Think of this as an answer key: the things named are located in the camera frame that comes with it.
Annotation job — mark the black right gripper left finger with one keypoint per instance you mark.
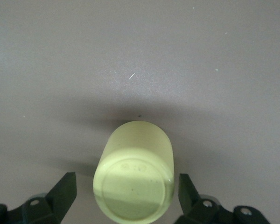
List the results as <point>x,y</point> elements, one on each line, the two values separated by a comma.
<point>60,198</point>

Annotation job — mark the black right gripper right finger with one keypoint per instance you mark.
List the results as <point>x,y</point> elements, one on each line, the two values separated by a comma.
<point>190,200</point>

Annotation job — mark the yellow plastic cup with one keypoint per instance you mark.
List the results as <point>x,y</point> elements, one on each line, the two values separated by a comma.
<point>133,175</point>

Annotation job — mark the brown table cover sheet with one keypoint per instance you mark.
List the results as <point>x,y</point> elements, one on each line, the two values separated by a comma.
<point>60,70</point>

